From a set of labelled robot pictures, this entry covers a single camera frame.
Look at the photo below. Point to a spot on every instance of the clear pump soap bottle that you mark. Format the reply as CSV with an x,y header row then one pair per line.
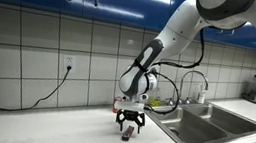
x,y
201,96

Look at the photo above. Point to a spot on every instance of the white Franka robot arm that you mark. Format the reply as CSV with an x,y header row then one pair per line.
x,y
173,37

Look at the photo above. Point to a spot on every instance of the yellow dish soap bottle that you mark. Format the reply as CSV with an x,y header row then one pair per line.
x,y
155,102

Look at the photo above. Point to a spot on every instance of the stainless steel double sink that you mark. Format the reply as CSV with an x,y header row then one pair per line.
x,y
214,127

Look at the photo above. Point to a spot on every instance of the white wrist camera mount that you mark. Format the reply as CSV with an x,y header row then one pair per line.
x,y
130,105

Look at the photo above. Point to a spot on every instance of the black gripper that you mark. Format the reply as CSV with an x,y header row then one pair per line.
x,y
131,114

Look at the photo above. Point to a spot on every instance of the white wall power outlet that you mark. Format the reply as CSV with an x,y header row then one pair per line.
x,y
69,63

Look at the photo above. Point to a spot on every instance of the dark red marker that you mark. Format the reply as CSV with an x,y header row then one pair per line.
x,y
128,133

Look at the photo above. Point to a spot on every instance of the chrome gooseneck faucet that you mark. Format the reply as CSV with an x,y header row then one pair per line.
x,y
183,86

